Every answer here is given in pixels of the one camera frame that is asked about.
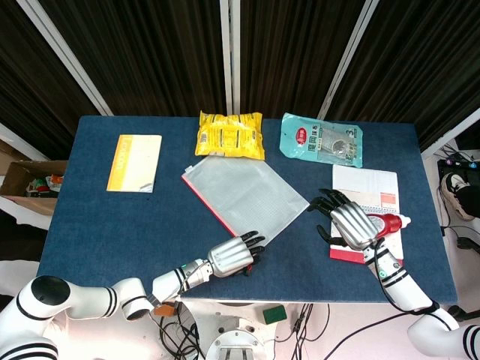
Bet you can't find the green block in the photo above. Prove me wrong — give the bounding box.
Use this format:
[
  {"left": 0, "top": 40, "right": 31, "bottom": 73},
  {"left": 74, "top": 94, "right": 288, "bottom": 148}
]
[{"left": 262, "top": 304, "right": 287, "bottom": 325}]

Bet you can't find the orange connector tag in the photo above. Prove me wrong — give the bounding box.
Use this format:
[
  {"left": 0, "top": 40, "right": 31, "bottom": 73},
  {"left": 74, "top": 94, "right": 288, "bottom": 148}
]
[{"left": 152, "top": 302, "right": 178, "bottom": 318}]

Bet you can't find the black curtain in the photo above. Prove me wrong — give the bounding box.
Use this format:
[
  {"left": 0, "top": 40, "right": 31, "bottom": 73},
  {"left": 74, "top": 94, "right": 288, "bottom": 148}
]
[{"left": 0, "top": 0, "right": 480, "bottom": 161}]

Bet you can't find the black floor cable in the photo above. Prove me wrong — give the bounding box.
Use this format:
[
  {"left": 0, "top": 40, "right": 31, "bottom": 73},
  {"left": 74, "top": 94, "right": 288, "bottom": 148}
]
[{"left": 321, "top": 316, "right": 413, "bottom": 360}]

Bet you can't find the red desk calendar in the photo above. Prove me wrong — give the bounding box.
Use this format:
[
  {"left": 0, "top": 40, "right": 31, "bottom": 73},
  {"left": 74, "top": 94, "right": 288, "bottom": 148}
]
[{"left": 329, "top": 189, "right": 405, "bottom": 266}]

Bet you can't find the white paper notepad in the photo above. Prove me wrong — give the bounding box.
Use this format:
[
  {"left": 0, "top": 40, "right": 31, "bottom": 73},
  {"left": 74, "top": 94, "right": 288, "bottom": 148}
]
[{"left": 331, "top": 163, "right": 400, "bottom": 211}]

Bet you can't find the black cable bundle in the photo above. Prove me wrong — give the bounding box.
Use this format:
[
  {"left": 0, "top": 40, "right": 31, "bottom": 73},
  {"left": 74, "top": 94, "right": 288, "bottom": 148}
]
[{"left": 157, "top": 301, "right": 206, "bottom": 360}]

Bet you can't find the black and white shoe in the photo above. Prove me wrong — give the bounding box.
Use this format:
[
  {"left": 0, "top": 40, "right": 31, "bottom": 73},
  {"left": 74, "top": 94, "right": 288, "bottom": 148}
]
[{"left": 439, "top": 172, "right": 476, "bottom": 222}]

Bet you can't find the white frame post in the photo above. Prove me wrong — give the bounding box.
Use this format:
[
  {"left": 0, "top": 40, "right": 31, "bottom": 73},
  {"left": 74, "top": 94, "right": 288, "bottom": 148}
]
[
  {"left": 317, "top": 0, "right": 380, "bottom": 121},
  {"left": 218, "top": 0, "right": 242, "bottom": 116},
  {"left": 16, "top": 0, "right": 114, "bottom": 117}
]

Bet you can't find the grey mesh zipper pouch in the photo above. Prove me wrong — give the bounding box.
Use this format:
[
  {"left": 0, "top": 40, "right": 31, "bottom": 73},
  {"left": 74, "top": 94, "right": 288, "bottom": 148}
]
[{"left": 181, "top": 154, "right": 311, "bottom": 245}]

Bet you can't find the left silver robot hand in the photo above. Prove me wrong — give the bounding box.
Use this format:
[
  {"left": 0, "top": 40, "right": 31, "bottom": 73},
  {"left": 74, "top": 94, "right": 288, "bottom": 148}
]
[{"left": 206, "top": 231, "right": 266, "bottom": 279}]

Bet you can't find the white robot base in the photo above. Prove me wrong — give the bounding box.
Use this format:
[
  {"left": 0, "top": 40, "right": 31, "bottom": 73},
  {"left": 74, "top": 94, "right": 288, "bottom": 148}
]
[{"left": 204, "top": 299, "right": 279, "bottom": 360}]

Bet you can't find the teal scouring pad package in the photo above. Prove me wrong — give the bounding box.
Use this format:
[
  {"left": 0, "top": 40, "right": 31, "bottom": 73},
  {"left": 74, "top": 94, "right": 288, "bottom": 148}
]
[{"left": 279, "top": 112, "right": 365, "bottom": 169}]

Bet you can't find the cardboard box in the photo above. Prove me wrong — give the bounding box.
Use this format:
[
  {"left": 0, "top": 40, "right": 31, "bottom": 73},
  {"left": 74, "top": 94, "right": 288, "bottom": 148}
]
[{"left": 0, "top": 160, "right": 69, "bottom": 218}]

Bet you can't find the yellow snack bag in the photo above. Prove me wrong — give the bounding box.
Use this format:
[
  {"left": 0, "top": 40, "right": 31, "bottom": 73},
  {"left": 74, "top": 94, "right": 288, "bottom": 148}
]
[{"left": 193, "top": 110, "right": 266, "bottom": 161}]

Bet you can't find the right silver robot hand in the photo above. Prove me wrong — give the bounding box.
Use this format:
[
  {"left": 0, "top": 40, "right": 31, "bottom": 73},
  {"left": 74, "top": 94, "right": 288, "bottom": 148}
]
[{"left": 307, "top": 188, "right": 380, "bottom": 252}]

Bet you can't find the yellow and cream notebook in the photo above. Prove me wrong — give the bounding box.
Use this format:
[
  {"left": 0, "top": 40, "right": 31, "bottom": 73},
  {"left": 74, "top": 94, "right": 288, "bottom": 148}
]
[{"left": 106, "top": 133, "right": 164, "bottom": 194}]

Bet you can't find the red bottle with white cap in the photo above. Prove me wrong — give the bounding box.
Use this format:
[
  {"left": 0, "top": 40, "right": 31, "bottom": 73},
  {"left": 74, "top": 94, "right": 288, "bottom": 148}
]
[{"left": 365, "top": 212, "right": 412, "bottom": 239}]

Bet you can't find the blue table mat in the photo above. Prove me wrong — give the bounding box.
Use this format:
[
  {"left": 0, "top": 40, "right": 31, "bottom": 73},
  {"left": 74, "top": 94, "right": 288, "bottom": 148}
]
[{"left": 36, "top": 115, "right": 459, "bottom": 305}]

